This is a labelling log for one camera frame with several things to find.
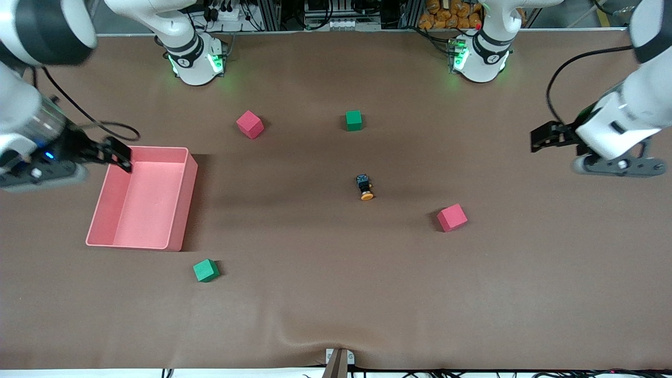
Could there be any pink plastic bin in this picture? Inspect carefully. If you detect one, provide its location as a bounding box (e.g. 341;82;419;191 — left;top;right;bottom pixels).
86;146;198;252

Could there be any orange objects pile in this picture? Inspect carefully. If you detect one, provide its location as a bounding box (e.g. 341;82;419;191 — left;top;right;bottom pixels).
418;0;484;30

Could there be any aluminium frame post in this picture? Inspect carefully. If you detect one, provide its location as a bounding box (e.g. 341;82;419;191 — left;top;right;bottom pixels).
400;0;421;29
261;0;281;31

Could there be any brown table mat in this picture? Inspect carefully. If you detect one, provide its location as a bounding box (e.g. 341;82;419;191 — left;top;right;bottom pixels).
0;29;672;371

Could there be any white power strip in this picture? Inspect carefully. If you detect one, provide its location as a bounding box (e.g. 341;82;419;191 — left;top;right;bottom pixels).
202;6;242;22

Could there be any pink foam cube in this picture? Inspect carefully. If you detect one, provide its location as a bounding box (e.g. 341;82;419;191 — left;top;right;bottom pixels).
236;110;265;140
437;204;468;233

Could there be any yellow-capped push button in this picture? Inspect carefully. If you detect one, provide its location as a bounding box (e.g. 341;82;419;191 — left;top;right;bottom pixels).
355;174;375;202

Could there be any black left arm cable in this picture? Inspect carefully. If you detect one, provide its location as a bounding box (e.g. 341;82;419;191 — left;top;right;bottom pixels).
546;45;637;127

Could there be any white connector block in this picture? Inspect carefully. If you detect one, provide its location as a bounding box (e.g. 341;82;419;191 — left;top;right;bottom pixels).
304;18;382;31

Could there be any metal table edge bracket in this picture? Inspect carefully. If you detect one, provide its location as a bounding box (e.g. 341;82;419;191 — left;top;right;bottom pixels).
325;348;355;378

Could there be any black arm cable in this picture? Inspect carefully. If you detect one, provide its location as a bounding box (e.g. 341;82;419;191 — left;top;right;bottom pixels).
31;66;141;142
546;45;637;127

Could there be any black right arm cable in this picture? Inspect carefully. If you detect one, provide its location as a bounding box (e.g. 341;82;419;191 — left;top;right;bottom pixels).
31;66;141;142

